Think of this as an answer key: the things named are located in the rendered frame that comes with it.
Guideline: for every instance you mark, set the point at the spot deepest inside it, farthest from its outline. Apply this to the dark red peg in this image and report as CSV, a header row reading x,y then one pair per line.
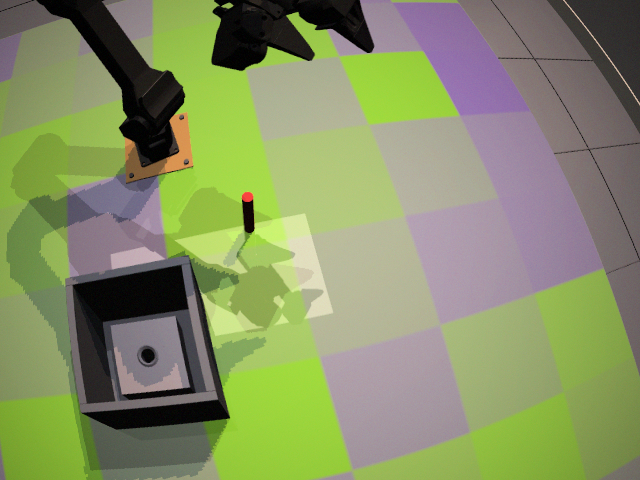
x,y
248,212

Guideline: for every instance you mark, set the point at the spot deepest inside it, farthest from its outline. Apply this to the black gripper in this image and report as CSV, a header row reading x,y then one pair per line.
x,y
343,16

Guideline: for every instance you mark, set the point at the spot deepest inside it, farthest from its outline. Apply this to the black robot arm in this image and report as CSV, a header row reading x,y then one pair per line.
x,y
151,97

